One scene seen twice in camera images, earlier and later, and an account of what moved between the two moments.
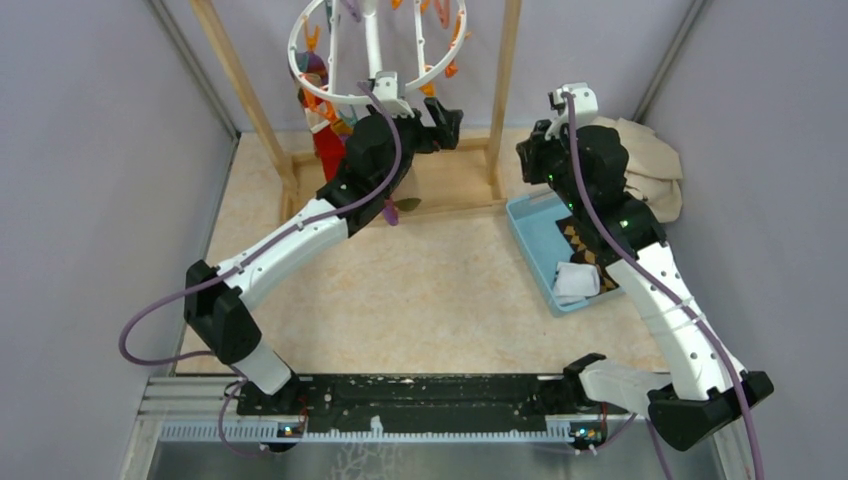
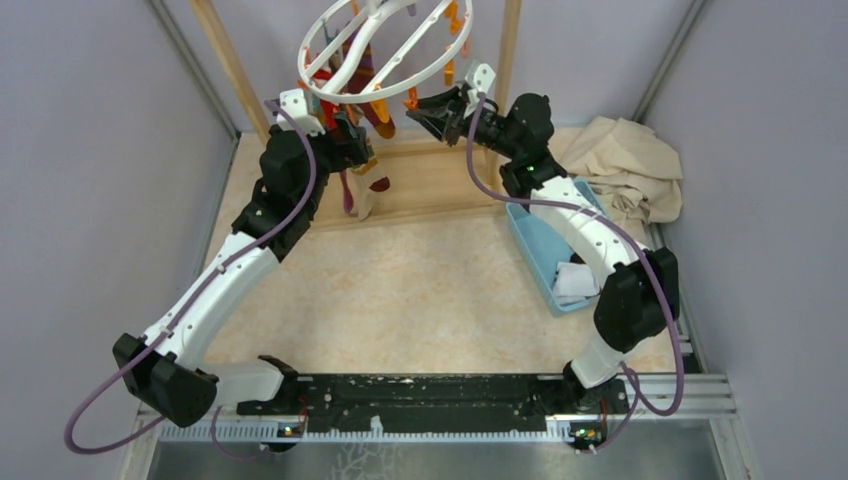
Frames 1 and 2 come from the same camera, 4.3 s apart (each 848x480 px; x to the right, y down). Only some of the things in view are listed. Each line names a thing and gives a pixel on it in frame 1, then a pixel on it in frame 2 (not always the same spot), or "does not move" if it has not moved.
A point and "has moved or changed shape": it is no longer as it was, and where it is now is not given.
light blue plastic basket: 535,218 does not move
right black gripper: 535,146 to 435,119
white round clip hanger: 373,53 has moved or changed shape
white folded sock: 574,281 does not move
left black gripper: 442,135 to 351,150
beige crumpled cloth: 654,171 does not move
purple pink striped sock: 391,212 to 361,82
